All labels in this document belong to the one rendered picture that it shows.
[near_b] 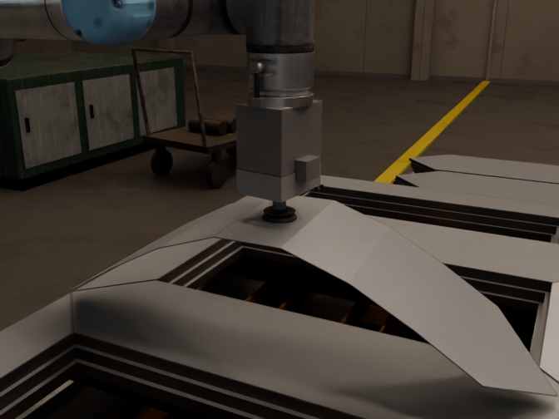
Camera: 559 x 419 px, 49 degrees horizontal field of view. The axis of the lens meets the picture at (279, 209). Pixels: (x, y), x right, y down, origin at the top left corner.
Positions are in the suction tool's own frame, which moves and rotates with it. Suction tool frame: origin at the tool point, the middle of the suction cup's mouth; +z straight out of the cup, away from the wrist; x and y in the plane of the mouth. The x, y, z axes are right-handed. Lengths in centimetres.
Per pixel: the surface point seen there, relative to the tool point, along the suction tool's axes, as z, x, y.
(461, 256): 15.5, -10.2, 40.5
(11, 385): 17.5, 21.9, -24.3
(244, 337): 15.7, 4.1, -1.9
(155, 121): 78, 367, 333
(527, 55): 56, 213, 1029
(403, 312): 4.4, -18.2, -3.6
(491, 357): 9.9, -26.0, 2.1
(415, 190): 16, 12, 73
